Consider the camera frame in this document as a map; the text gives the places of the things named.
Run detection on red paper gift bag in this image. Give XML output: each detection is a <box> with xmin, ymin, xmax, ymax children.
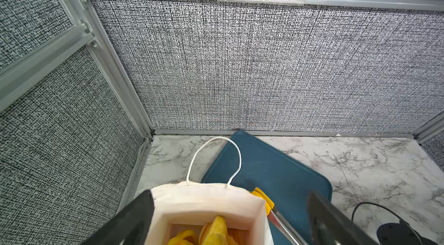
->
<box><xmin>145</xmin><ymin>139</ymin><xmax>274</xmax><ymax>245</ymax></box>

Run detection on golden croissant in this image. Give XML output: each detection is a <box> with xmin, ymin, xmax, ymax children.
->
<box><xmin>198</xmin><ymin>216</ymin><xmax>228</xmax><ymax>245</ymax></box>

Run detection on yellow metal tongs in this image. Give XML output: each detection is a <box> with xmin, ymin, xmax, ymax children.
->
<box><xmin>251</xmin><ymin>187</ymin><xmax>308</xmax><ymax>245</ymax></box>

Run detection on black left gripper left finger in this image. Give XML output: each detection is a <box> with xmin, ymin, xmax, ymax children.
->
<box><xmin>83</xmin><ymin>190</ymin><xmax>155</xmax><ymax>245</ymax></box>

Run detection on teal plastic tray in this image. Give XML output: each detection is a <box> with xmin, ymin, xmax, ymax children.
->
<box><xmin>201</xmin><ymin>131</ymin><xmax>333</xmax><ymax>244</ymax></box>

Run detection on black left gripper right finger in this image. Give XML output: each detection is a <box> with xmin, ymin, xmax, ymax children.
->
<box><xmin>307</xmin><ymin>191</ymin><xmax>376</xmax><ymax>245</ymax></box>

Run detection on aluminium enclosure frame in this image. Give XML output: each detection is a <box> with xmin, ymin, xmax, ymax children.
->
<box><xmin>0</xmin><ymin>0</ymin><xmax>444</xmax><ymax>211</ymax></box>

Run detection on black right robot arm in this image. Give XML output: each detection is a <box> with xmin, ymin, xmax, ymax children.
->
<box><xmin>376</xmin><ymin>222</ymin><xmax>437</xmax><ymax>245</ymax></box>

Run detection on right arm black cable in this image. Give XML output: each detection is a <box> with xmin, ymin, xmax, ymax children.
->
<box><xmin>351</xmin><ymin>202</ymin><xmax>426</xmax><ymax>245</ymax></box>

